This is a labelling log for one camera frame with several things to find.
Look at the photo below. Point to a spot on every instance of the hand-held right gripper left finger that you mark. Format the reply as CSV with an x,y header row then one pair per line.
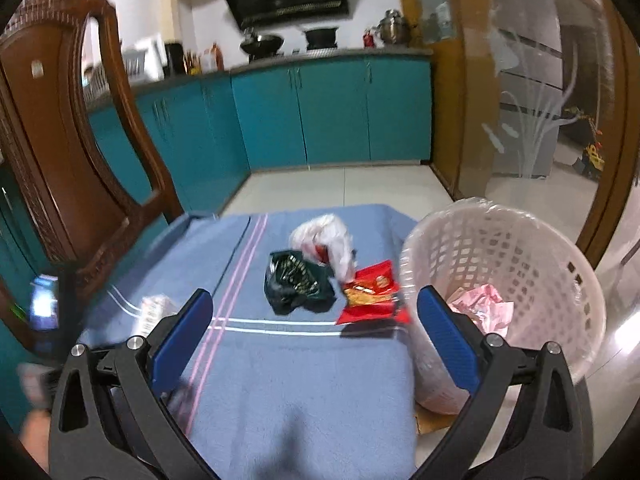
x,y
182,335

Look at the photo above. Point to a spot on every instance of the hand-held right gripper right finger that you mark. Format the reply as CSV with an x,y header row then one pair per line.
x,y
447,340

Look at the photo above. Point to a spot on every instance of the white plastic basket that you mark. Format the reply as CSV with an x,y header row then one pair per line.
x,y
525,255

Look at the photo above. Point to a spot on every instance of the person's left hand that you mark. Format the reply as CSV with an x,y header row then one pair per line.
x,y
35,430

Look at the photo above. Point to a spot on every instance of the white paper packet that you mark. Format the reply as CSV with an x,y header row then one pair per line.
x,y
155,307

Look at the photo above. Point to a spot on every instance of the pink crumpled wrapper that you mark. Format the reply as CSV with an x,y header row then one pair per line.
x,y
480,305

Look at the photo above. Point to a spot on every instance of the cardboard piece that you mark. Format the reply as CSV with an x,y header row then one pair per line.
x,y
430,422

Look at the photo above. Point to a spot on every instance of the red snack packet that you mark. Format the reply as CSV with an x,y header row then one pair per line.
x,y
372,285

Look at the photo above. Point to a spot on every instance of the dark green packet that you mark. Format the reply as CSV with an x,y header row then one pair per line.
x,y
295,280

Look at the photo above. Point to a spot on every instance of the blue striped blanket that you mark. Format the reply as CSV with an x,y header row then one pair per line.
x,y
300,385

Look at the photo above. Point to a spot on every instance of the carved wooden chair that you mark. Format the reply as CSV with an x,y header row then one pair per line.
x,y
45,160

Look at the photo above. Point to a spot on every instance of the white plastic bag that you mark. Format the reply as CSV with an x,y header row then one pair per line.
x,y
325,232

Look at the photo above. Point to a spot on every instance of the wooden glass-front cabinet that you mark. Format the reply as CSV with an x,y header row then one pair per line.
x,y
452,110

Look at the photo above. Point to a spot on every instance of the yellow toy excavator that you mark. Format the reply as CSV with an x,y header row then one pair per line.
x,y
595,155

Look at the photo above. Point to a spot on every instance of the teal kitchen cabinets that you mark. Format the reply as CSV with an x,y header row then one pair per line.
x,y
340,110

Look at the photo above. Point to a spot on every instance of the frosted glass door panel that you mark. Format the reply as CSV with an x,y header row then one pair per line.
x,y
530,85

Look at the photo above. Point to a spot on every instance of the orange bottle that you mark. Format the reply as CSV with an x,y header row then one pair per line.
x,y
216,57

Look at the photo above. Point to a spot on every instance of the black wok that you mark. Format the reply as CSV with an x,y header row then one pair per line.
x,y
262,42

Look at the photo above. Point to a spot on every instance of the steel pot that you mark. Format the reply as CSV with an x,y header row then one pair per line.
x,y
393,27

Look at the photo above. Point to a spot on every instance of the black cooking pot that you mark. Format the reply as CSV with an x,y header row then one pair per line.
x,y
321,38

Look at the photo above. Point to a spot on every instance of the wooden door frame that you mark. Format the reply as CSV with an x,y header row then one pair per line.
x,y
612,160

